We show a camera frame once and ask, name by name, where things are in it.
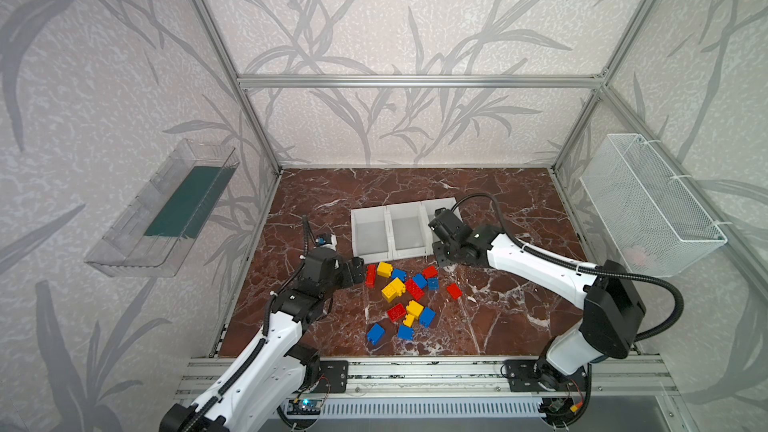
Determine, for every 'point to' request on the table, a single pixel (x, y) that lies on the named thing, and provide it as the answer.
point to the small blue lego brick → (433, 283)
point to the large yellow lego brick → (393, 289)
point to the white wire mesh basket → (654, 221)
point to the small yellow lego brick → (409, 318)
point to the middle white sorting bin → (406, 231)
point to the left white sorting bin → (371, 234)
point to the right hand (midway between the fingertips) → (442, 242)
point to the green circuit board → (304, 407)
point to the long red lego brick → (371, 276)
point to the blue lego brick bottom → (405, 332)
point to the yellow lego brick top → (384, 269)
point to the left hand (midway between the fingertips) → (355, 255)
